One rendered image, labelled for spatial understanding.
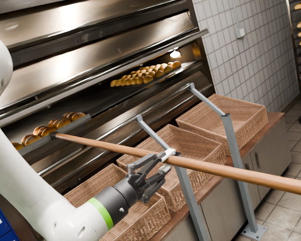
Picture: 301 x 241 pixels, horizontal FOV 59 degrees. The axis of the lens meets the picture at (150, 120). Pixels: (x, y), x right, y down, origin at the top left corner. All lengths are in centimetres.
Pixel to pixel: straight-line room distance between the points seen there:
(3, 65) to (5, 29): 115
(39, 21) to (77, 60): 29
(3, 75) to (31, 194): 33
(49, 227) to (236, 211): 153
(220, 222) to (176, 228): 41
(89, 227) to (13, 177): 21
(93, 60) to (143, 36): 47
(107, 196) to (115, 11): 144
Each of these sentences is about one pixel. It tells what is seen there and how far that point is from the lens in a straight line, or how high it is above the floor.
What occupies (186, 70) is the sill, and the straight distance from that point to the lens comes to 230.
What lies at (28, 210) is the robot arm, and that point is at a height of 128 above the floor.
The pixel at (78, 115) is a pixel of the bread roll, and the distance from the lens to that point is 177.
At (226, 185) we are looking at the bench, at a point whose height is 49.
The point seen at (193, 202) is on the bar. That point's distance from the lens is 155.
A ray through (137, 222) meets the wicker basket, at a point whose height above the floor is 72.
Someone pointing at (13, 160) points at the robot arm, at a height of 141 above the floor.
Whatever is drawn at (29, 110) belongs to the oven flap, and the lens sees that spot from 145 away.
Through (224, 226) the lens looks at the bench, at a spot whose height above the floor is 24.
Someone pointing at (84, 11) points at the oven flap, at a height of 180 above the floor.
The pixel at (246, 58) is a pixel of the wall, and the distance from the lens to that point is 309.
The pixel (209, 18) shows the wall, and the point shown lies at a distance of 263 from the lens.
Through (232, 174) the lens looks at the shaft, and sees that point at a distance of 69.
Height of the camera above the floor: 159
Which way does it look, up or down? 18 degrees down
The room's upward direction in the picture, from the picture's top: 19 degrees counter-clockwise
